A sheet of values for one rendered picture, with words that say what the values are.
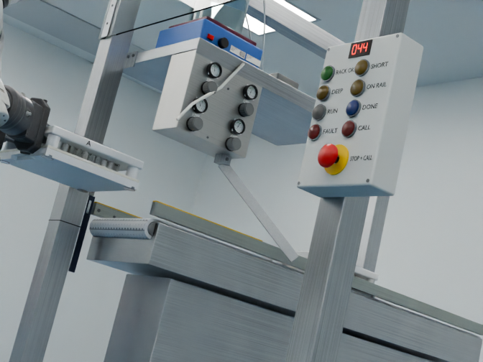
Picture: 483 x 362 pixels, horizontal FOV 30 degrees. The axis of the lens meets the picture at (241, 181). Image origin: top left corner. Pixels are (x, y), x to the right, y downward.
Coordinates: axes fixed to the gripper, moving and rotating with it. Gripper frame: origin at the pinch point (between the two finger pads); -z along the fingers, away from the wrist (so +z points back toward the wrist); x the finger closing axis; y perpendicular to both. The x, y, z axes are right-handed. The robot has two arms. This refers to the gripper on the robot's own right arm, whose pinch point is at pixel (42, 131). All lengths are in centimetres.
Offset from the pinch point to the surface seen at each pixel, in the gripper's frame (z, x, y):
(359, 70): 30, -9, 76
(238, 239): -42, 10, 36
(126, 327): -39, 37, 12
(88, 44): -422, -183, -256
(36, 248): -459, -21, -277
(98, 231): -32.2, 15.5, 2.2
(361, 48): 29, -14, 75
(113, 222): -28.4, 13.2, 7.7
